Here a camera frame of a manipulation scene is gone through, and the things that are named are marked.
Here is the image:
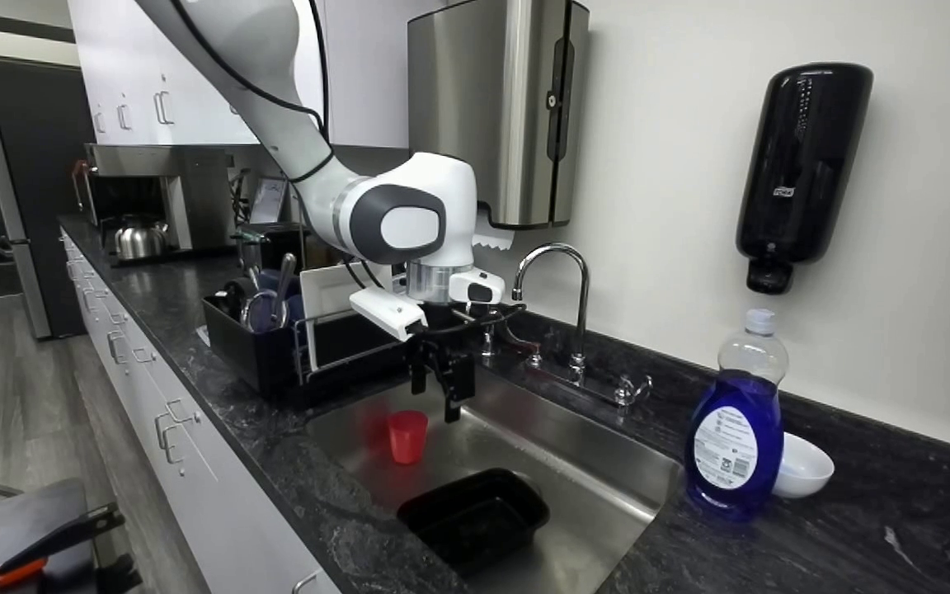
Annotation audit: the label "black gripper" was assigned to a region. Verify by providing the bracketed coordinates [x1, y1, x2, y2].
[407, 306, 485, 423]

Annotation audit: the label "black plastic food box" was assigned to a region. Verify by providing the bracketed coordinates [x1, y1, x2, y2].
[396, 469, 550, 579]

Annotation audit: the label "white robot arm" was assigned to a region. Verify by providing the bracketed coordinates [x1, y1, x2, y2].
[136, 0, 501, 423]

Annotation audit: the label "black dish rack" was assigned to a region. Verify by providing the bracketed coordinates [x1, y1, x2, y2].
[202, 265, 410, 404]

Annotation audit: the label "chrome sink faucet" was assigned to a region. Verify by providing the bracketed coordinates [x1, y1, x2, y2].
[474, 240, 656, 409]

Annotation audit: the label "stainless steel sink basin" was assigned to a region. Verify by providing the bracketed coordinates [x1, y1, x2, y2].
[311, 371, 683, 594]

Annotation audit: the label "blue dish soap bottle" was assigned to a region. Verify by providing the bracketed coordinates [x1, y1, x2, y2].
[686, 306, 787, 519]

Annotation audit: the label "red plastic cup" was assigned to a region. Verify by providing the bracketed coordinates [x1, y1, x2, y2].
[389, 409, 430, 467]

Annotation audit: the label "white square plate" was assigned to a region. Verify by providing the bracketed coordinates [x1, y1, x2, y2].
[296, 260, 399, 371]

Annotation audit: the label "white base cabinets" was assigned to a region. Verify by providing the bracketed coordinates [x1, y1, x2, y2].
[61, 238, 340, 594]

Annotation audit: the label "steel paper towel dispenser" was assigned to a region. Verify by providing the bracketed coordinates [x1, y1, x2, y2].
[410, 0, 590, 229]

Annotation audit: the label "small white bowl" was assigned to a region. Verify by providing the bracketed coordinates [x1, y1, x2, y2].
[773, 432, 833, 500]

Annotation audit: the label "white upper cabinet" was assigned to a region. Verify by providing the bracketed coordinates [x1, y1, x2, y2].
[69, 0, 444, 148]

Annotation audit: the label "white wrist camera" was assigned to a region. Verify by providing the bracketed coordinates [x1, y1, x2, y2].
[348, 287, 424, 343]

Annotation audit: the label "black wall soap dispenser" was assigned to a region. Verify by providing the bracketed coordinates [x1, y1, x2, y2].
[734, 63, 874, 295]

